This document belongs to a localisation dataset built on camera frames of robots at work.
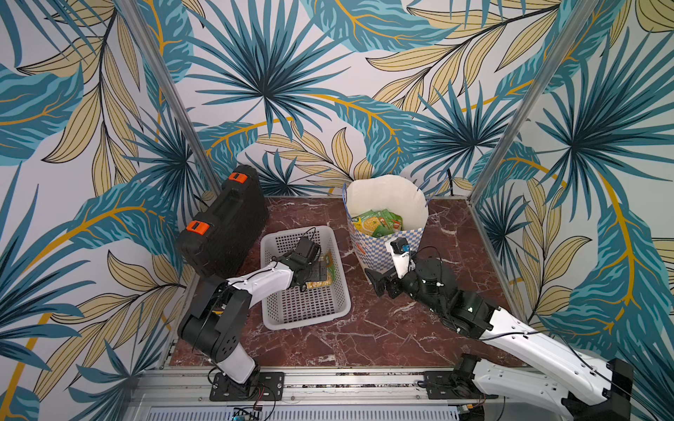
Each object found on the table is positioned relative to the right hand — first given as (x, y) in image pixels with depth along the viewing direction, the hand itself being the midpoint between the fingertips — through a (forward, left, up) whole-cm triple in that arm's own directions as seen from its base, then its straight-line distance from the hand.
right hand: (380, 260), depth 70 cm
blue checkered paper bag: (+35, -7, -17) cm, 39 cm away
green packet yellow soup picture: (+7, +15, -17) cm, 24 cm away
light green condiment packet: (+27, -9, -17) cm, 33 cm away
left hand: (+9, +21, -22) cm, 31 cm away
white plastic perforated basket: (-2, +26, -25) cm, 36 cm away
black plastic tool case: (+17, +45, -3) cm, 49 cm away
